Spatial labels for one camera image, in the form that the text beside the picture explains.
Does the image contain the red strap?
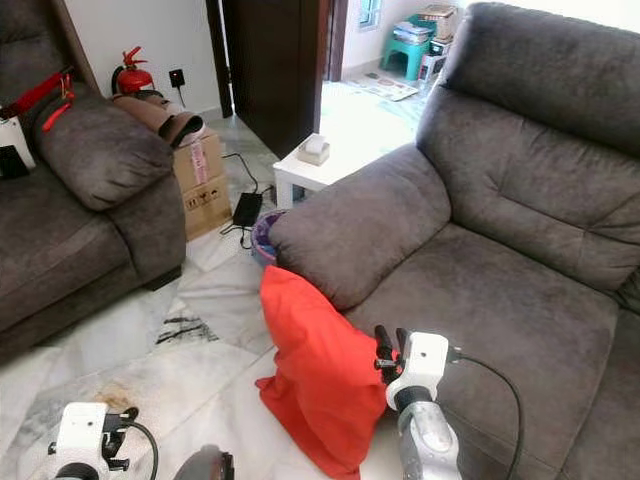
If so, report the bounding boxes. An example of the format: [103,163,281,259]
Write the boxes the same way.
[2,67,77,134]

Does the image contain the rolled brown mat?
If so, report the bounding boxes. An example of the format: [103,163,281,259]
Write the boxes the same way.
[111,91,207,150]

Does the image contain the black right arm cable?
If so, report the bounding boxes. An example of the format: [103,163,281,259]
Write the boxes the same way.
[449,350,527,480]

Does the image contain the dark wooden door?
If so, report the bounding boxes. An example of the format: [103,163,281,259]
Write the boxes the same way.
[204,0,347,160]

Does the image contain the black sofa foot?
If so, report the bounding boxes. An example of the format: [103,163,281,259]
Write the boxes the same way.
[148,266,184,293]

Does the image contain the small glass window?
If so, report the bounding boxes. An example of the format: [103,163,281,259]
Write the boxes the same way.
[356,0,384,29]

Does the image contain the beige tissue box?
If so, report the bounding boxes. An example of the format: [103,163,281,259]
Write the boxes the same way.
[295,132,332,168]

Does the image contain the red fire extinguisher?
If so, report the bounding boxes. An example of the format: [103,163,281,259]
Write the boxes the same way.
[111,45,155,97]

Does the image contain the brown cardboard box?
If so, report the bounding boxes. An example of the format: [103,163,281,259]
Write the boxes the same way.
[171,127,232,242]

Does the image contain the black pouch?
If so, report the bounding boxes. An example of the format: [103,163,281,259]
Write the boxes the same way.
[0,146,33,181]

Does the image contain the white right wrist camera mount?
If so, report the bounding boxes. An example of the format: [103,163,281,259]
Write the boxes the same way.
[386,331,457,412]

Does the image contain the white side table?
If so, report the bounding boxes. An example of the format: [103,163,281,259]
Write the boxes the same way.
[272,139,353,210]

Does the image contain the small printed carton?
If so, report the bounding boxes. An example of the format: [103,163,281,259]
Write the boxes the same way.
[418,4,459,39]

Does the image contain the black power adapter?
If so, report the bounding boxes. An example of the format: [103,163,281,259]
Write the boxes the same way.
[231,191,265,230]

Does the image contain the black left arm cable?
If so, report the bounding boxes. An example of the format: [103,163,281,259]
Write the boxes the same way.
[125,418,160,480]

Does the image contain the brown-grey fabric sofa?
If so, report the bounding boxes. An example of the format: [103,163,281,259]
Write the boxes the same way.
[268,2,640,480]
[0,0,189,363]

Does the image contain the green plastic stool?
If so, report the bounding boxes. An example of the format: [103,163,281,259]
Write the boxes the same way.
[379,29,434,82]

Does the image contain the purple waste basket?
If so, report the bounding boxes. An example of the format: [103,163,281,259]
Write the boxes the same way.
[249,209,287,270]

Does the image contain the white bag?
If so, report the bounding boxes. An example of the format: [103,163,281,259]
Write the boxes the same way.
[0,116,37,181]

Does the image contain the patterned floor mat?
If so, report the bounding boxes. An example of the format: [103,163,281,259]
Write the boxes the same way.
[348,71,420,103]

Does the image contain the stacked items on stool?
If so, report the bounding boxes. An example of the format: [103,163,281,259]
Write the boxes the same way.
[391,18,434,44]

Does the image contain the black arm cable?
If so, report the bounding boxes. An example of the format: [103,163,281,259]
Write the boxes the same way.
[125,418,160,480]
[449,350,527,480]

